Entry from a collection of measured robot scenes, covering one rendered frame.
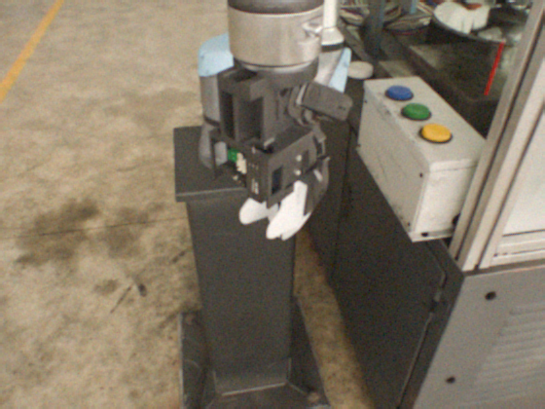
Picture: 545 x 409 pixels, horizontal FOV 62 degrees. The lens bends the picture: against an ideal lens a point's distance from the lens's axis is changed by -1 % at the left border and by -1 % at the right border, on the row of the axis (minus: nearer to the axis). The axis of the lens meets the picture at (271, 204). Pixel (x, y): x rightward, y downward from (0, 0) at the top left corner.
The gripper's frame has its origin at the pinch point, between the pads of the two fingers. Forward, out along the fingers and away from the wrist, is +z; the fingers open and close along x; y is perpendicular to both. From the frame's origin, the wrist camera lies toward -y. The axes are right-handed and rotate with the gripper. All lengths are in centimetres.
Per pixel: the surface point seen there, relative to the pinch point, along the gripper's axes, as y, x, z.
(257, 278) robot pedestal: -20, -23, 43
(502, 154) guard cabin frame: -23.8, 14.6, -3.8
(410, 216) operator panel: -25.5, 4.7, 12.9
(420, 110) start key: -35.6, -1.2, 0.3
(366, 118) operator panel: -39.7, -12.7, 7.5
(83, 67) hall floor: -116, -275, 91
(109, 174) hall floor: -53, -149, 91
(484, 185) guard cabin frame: -25.7, 13.5, 2.6
